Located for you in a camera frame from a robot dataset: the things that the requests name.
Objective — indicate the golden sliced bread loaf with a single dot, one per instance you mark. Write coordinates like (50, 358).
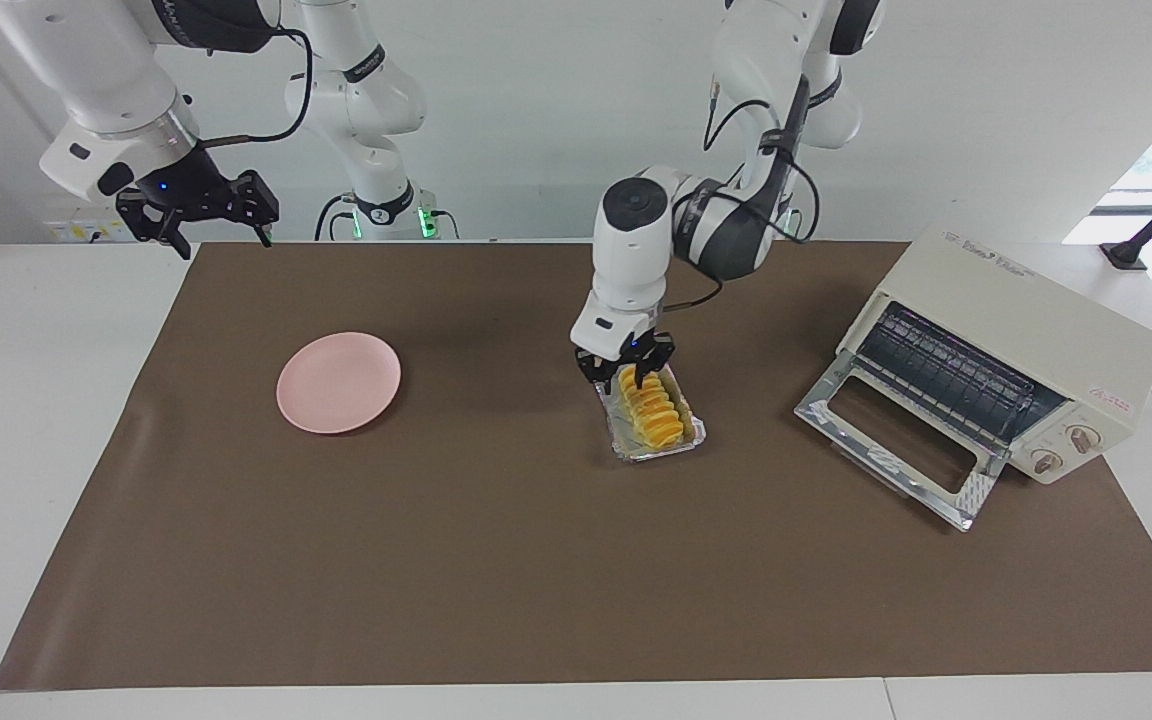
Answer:
(654, 410)

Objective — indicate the small oven knob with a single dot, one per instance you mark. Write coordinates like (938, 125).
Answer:
(1046, 461)

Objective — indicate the large oven knob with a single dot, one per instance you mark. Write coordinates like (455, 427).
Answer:
(1083, 438)

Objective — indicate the glass oven door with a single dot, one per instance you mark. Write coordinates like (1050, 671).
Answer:
(896, 455)

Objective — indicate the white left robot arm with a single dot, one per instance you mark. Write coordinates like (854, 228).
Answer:
(636, 250)

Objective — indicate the brown table mat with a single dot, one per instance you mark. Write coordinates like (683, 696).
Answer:
(536, 560)

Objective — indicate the white wall socket box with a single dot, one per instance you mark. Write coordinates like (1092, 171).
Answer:
(76, 230)

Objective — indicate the aluminium foil tray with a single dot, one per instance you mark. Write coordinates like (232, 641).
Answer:
(636, 448)

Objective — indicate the pink round plate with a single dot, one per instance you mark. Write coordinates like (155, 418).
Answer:
(338, 383)

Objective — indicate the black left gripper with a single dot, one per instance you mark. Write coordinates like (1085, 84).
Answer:
(626, 352)

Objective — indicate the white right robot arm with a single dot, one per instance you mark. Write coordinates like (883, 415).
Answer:
(106, 70)

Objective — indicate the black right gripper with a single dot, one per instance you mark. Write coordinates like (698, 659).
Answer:
(186, 190)

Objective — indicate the cream toaster oven body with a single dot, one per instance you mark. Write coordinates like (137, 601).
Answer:
(1026, 310)

